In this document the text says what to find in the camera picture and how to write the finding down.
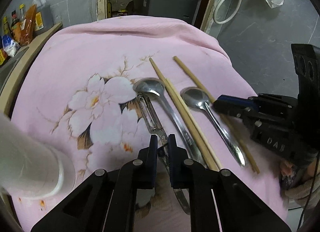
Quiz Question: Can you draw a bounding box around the long brown chopstick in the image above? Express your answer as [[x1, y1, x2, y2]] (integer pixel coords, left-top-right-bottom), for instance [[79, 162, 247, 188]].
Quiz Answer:
[[148, 58, 220, 171]]

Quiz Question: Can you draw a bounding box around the dark grey cabinet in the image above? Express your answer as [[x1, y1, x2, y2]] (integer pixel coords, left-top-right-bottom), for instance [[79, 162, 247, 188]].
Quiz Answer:
[[133, 0, 198, 24]]

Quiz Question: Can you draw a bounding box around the white salt bag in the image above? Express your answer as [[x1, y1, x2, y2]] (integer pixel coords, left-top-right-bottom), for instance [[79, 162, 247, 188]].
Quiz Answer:
[[2, 34, 20, 57]]

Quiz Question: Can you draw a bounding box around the white utensil holder cup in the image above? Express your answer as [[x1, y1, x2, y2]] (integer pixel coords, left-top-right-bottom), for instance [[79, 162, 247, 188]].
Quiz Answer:
[[1, 114, 75, 200]]

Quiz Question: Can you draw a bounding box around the dark brown bamboo chopstick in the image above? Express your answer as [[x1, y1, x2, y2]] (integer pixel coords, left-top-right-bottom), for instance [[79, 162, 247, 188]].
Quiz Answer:
[[173, 56, 260, 174]]

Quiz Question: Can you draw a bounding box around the large oil jug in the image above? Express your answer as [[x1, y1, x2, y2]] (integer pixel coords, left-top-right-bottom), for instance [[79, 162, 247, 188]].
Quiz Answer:
[[33, 0, 54, 36]]

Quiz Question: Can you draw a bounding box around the steel vegetable peeler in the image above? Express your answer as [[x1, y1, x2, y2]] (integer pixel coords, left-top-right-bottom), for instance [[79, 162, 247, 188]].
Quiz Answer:
[[137, 93, 190, 215]]

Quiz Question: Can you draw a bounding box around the dark soy sauce bottle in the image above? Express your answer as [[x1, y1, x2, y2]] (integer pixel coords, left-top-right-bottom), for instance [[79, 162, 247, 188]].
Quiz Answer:
[[11, 10, 21, 43]]

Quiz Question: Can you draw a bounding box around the white hose loop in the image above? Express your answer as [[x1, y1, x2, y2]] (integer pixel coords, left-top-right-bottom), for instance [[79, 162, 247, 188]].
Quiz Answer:
[[213, 0, 251, 25]]

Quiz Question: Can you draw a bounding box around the large steel spoon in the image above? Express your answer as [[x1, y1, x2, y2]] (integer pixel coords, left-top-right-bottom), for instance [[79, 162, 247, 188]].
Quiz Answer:
[[132, 77, 207, 168]]

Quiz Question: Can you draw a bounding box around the pale chopstick beside spoon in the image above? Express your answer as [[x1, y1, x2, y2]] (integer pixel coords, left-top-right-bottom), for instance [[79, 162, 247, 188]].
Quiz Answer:
[[165, 78, 222, 171]]

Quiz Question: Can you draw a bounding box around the orange snack bag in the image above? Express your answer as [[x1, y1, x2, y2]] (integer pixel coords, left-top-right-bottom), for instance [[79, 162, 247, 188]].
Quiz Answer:
[[20, 5, 36, 46]]

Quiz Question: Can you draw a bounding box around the small steel spoon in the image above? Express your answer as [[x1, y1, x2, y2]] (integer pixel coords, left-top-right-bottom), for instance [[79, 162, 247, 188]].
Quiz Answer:
[[180, 87, 246, 168]]

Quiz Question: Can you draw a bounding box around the pink floral tablecloth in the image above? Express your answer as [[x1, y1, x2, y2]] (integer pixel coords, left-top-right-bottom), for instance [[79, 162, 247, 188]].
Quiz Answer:
[[11, 16, 287, 231]]

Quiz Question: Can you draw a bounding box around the operator right hand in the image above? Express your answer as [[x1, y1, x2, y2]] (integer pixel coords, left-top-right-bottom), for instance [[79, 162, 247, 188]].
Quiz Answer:
[[280, 160, 300, 190]]

